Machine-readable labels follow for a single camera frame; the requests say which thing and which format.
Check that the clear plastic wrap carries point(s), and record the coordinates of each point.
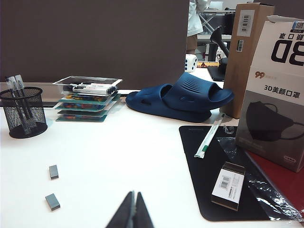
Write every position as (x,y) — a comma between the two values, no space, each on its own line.
(268,192)

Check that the clear black ballpoint pen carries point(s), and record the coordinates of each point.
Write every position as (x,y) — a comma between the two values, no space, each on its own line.
(19,80)

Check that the navy blue rubber slipper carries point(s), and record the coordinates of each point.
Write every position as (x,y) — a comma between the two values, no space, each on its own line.
(197,90)
(147,104)

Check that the tall brown cardboard box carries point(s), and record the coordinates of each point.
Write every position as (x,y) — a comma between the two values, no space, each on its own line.
(244,59)

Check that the white dice with blue dots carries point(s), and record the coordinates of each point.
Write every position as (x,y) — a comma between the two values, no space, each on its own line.
(190,63)

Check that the black mesh pen holder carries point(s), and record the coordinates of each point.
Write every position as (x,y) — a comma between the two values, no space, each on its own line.
(23,116)

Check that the paper wrapped straw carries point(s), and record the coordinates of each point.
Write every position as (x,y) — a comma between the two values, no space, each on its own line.
(209,135)

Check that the colourful blister card pack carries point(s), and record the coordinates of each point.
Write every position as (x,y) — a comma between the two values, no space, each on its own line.
(80,118)
(83,106)
(111,98)
(80,112)

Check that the pens in holder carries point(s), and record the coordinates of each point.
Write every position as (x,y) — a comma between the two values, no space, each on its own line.
(10,82)

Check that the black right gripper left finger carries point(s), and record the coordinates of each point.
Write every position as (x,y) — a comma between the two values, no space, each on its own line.
(127,211)

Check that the face mask box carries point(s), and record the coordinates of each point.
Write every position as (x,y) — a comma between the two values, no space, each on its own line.
(273,99)

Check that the black desk mat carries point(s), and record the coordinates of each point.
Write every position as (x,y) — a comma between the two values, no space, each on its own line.
(204,185)

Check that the person in white shirt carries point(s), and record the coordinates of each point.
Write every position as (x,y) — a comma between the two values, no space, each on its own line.
(193,21)

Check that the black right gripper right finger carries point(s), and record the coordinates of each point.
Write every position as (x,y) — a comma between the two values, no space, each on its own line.
(142,213)

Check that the red flat pad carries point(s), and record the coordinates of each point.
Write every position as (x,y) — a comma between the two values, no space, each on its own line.
(285,180)

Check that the small barcode labelled box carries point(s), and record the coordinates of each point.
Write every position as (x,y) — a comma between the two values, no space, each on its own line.
(228,187)

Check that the black curved stand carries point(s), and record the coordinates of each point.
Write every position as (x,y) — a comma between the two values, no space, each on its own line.
(217,38)

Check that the brown desk partition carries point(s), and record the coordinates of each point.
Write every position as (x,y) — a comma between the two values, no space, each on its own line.
(95,38)

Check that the grey staple strip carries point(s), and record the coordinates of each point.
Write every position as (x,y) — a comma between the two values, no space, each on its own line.
(54,171)
(52,202)

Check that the white marker pen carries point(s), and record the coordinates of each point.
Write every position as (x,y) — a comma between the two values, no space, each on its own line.
(92,89)

